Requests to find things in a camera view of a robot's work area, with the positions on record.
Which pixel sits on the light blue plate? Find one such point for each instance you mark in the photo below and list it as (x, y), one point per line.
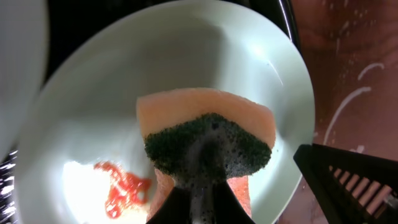
(24, 55)
(87, 111)

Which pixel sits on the green yellow sponge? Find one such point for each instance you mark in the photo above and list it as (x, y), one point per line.
(196, 137)

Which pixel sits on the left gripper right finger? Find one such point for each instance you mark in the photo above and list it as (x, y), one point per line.
(350, 187)

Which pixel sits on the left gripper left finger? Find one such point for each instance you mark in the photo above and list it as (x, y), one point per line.
(213, 204)

